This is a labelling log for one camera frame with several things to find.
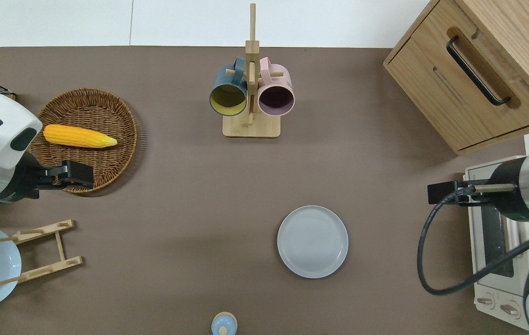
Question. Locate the yellow corn cob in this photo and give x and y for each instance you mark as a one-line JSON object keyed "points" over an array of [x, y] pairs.
{"points": [[73, 136]]}

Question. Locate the wooden mug rack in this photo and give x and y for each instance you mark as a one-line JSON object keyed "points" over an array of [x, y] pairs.
{"points": [[251, 128]]}

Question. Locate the white toaster oven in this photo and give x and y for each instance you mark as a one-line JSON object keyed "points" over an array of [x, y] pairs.
{"points": [[502, 288]]}

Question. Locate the gray round plate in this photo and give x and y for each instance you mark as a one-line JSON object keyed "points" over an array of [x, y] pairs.
{"points": [[313, 242]]}

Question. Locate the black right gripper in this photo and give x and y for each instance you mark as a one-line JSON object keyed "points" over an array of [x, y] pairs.
{"points": [[441, 193]]}

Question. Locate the wooden plate rack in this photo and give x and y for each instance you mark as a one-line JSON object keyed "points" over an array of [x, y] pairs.
{"points": [[61, 245]]}

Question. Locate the brown wicker basket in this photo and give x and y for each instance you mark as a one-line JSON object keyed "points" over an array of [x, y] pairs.
{"points": [[87, 107]]}

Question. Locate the pink mug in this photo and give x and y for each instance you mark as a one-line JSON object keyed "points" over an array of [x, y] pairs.
{"points": [[283, 81]]}

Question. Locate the wooden cabinet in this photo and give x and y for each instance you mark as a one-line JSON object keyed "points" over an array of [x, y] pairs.
{"points": [[432, 83]]}

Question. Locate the dark blue mug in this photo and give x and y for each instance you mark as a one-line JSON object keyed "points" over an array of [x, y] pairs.
{"points": [[225, 79]]}

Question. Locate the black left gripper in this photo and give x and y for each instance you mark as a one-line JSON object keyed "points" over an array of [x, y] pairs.
{"points": [[78, 176]]}

